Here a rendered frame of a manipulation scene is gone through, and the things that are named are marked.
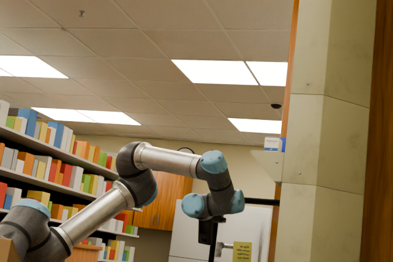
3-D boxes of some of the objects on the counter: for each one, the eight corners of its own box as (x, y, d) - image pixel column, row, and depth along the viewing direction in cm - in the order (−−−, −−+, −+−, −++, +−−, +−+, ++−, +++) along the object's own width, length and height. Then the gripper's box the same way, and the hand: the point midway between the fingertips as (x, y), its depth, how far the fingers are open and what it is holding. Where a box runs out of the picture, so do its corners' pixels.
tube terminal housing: (357, 340, 208) (371, 121, 226) (351, 349, 178) (368, 96, 196) (283, 328, 216) (303, 117, 234) (266, 335, 186) (290, 93, 204)
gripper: (219, 196, 206) (234, 203, 226) (193, 193, 209) (210, 201, 229) (216, 221, 204) (231, 227, 224) (190, 219, 207) (207, 224, 227)
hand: (219, 221), depth 224 cm, fingers closed
